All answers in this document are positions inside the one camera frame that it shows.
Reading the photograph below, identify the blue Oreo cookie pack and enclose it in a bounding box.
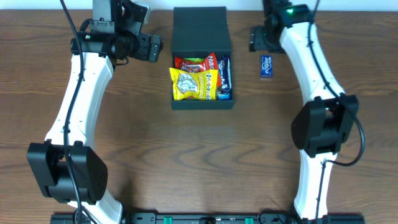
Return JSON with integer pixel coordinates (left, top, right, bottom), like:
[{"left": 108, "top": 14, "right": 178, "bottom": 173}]
[{"left": 216, "top": 91, "right": 231, "bottom": 100}]

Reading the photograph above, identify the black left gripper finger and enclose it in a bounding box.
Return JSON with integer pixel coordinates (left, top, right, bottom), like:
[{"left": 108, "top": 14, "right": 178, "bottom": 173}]
[
  {"left": 136, "top": 33, "right": 151, "bottom": 61},
  {"left": 148, "top": 34, "right": 163, "bottom": 63}
]

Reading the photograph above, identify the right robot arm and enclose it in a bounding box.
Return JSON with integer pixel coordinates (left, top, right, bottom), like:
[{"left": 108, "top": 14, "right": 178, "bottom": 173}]
[{"left": 153, "top": 1, "right": 364, "bottom": 224}]

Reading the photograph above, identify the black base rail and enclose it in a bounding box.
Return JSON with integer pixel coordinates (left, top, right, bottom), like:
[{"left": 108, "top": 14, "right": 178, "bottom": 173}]
[{"left": 50, "top": 208, "right": 365, "bottom": 224}]

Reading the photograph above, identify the yellow Hacks candy bag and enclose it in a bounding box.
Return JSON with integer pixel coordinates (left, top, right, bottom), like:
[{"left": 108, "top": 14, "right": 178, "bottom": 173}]
[{"left": 169, "top": 68, "right": 218, "bottom": 101}]

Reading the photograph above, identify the blue Eclipse mints box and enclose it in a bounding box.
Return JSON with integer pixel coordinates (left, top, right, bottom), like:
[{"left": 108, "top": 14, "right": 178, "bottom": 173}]
[{"left": 260, "top": 55, "right": 273, "bottom": 78}]

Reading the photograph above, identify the red Hacks candy bag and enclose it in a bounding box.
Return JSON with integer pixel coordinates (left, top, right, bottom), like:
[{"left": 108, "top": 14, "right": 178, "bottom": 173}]
[{"left": 174, "top": 53, "right": 220, "bottom": 87}]

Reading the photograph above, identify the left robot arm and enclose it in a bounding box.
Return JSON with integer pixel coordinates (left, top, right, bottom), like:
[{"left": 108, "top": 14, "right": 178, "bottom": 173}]
[{"left": 27, "top": 30, "right": 163, "bottom": 223}]

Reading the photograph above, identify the Haribo worms candy bag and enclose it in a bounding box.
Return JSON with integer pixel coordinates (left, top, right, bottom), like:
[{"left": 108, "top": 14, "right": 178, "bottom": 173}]
[{"left": 185, "top": 58, "right": 204, "bottom": 63}]

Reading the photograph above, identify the black box with lid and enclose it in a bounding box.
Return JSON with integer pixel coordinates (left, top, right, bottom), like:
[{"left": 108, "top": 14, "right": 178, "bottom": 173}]
[{"left": 170, "top": 6, "right": 235, "bottom": 111}]

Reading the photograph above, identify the blue Dairy Milk chocolate bar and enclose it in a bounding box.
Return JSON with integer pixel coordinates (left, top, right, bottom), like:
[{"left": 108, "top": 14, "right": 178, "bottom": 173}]
[{"left": 217, "top": 56, "right": 231, "bottom": 95}]

